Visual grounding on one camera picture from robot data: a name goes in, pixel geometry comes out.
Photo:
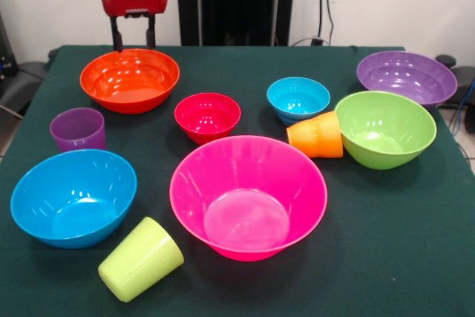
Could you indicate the large orange-red bowl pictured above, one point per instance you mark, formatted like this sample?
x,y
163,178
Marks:
x,y
130,79

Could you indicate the large pink bowl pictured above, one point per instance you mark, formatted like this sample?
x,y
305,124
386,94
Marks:
x,y
248,198

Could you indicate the orange cup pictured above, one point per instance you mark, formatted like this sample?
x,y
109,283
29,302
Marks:
x,y
315,137

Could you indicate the green cup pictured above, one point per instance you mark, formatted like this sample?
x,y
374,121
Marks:
x,y
139,261

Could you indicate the small red-pink bowl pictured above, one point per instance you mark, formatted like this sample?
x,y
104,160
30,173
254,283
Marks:
x,y
208,118

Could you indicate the purple cup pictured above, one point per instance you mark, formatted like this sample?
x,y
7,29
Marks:
x,y
78,131

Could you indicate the large blue bowl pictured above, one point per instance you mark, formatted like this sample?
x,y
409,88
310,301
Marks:
x,y
74,198

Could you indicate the small blue bowl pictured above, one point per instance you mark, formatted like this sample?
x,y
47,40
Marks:
x,y
298,99

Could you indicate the large green bowl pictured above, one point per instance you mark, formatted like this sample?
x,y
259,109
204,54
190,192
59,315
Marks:
x,y
386,131

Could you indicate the large purple bowl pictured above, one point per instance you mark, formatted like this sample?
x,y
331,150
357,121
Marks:
x,y
406,75

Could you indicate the dark green tablecloth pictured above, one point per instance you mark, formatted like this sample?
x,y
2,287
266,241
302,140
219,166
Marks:
x,y
371,220

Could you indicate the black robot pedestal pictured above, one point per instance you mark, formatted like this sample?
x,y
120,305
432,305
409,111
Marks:
x,y
241,5

